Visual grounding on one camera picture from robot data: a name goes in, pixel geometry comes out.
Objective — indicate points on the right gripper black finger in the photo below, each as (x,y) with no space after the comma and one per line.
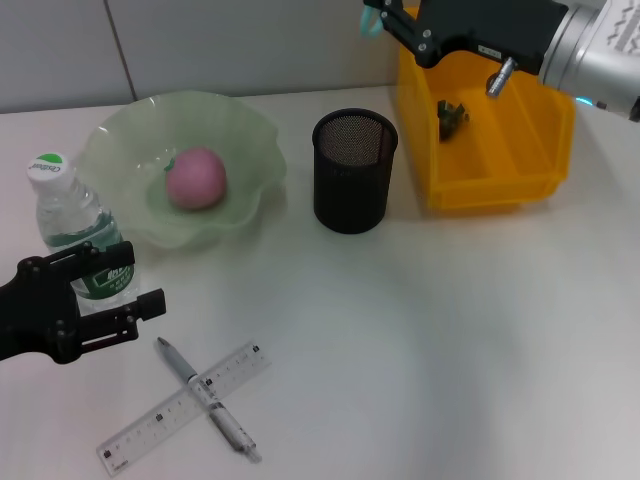
(410,32)

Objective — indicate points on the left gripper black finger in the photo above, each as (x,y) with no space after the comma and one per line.
(110,255)
(145,306)

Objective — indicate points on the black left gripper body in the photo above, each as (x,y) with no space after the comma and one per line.
(35,315)

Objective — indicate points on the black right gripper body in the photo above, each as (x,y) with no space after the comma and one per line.
(480,22)

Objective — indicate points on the blue capped scissors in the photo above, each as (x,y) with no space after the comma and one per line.
(369,22)

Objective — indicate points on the clear green-label water bottle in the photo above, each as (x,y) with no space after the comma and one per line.
(55,205)

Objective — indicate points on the pink peach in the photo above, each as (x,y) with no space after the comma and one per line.
(197,180)

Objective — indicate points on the clear plastic ruler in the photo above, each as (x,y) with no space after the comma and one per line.
(150,425)

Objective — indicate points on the grey clear pen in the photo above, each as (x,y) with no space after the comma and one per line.
(225,425)

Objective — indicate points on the pale green glass fruit plate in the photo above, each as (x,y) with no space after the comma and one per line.
(240,150)

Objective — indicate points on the black mesh pen cup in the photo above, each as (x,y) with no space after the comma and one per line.
(350,190)

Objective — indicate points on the yellow plastic storage bin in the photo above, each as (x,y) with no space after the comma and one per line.
(500,150)

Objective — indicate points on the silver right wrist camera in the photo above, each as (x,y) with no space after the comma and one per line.
(625,25)

